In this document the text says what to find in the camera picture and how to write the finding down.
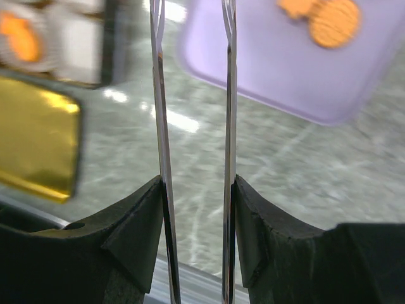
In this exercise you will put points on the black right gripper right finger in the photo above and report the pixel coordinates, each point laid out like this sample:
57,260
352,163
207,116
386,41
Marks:
285,260

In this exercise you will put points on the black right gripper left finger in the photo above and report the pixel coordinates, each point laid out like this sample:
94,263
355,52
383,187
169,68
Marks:
108,257

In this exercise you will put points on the gold tin lid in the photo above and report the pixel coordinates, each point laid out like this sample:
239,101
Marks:
41,138

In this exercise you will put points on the orange dotted round cookie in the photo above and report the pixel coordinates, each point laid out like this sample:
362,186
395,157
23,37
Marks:
20,37

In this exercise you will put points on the metal tongs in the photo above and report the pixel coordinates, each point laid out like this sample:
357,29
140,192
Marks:
157,26

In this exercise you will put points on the orange fish cookie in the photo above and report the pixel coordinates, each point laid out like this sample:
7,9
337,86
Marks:
297,9

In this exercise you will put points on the lilac plastic tray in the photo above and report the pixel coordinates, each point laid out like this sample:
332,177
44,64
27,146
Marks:
279,65

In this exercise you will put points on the gold cookie tin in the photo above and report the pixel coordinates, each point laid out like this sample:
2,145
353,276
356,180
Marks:
84,43

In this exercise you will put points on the orange swirl cookie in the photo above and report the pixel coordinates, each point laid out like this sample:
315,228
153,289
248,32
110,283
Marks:
333,24

